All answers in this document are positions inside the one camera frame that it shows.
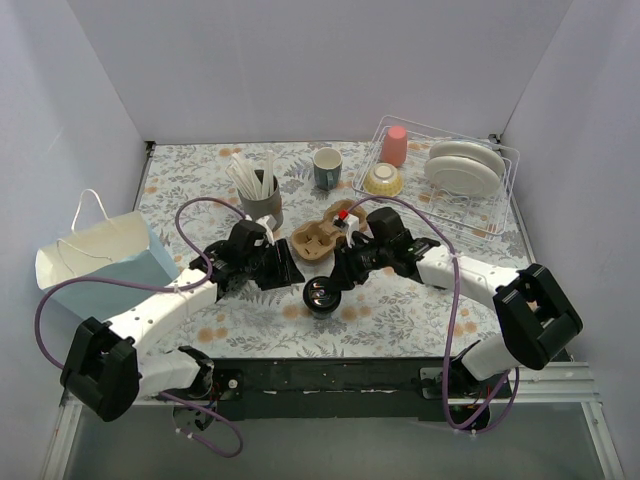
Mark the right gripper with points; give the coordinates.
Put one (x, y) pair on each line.
(345, 261)

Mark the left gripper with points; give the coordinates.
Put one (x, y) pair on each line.
(267, 265)

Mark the black coffee cup lid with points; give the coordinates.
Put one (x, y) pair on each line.
(316, 296)

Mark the dark takeout coffee cup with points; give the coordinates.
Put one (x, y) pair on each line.
(322, 313)

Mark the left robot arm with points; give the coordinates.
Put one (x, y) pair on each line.
(109, 366)

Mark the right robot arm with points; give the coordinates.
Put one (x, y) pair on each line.
(536, 318)

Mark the brown cardboard cup carrier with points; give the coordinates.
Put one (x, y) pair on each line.
(314, 241)

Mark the grey straw holder cup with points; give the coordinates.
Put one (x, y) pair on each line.
(271, 205)

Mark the yellow patterned bowl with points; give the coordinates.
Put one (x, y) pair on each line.
(383, 179)

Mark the blue ceramic mug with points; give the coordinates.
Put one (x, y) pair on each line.
(327, 166)

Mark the pink plastic cup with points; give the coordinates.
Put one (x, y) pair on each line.
(394, 148)

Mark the white plate front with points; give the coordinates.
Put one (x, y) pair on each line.
(462, 176)

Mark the white plate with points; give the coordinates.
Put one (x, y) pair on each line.
(462, 176)
(471, 150)

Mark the white blue paper bag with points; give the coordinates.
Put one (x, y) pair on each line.
(122, 248)

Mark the white plate back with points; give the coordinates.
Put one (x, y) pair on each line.
(471, 150)

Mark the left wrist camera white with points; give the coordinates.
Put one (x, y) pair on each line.
(267, 222)

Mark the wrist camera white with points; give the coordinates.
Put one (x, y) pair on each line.
(267, 222)
(348, 224)

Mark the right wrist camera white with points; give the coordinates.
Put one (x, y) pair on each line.
(348, 224)

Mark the white wire dish rack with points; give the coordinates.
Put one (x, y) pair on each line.
(465, 219)

